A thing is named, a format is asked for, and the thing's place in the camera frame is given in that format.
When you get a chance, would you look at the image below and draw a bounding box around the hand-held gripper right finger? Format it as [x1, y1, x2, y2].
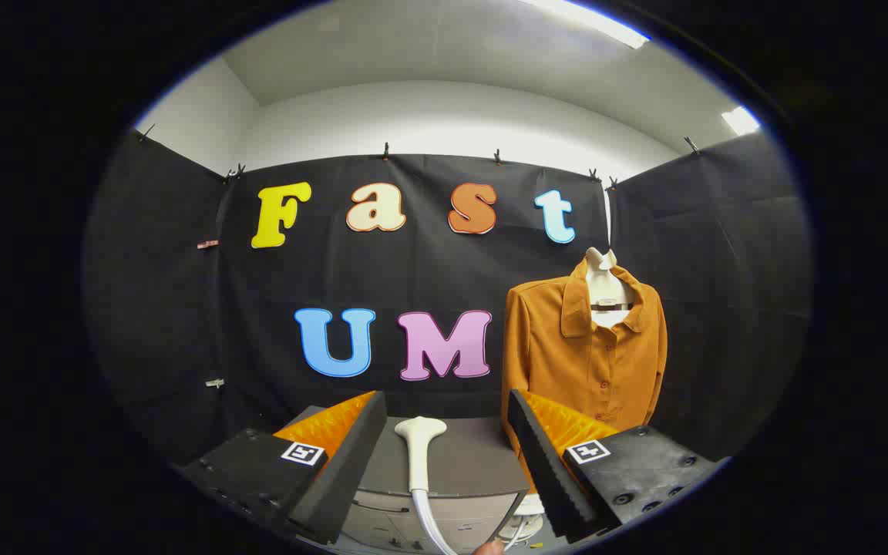
[506, 389, 722, 544]

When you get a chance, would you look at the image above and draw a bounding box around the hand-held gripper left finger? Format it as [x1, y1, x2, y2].
[178, 391, 389, 546]

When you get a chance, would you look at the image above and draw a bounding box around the white garment steamer head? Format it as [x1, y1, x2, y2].
[394, 416, 449, 493]

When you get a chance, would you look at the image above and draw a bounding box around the white steamer hose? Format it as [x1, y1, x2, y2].
[411, 488, 458, 555]

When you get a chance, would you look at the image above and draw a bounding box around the orange button-up shirt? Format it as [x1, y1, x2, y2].
[501, 258, 668, 444]

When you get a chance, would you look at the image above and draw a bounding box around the white steamer base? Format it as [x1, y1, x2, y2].
[502, 493, 547, 550]

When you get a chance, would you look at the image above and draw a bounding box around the white clothes hanger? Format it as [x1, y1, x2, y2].
[584, 247, 637, 328]

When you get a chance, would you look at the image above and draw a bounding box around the grey drawer cabinet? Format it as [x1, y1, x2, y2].
[290, 406, 531, 553]

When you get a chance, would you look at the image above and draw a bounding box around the small ceiling light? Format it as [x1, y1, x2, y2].
[721, 106, 762, 136]

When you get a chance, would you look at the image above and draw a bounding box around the long ceiling light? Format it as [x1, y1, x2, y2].
[521, 0, 651, 50]

